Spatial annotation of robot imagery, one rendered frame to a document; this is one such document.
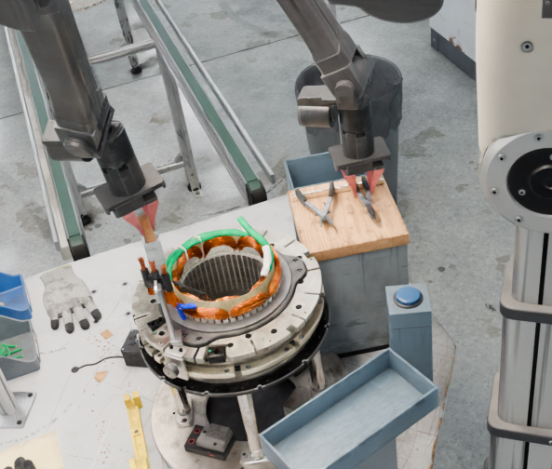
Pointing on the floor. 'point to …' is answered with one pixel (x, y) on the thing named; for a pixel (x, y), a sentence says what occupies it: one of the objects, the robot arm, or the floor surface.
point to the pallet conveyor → (51, 185)
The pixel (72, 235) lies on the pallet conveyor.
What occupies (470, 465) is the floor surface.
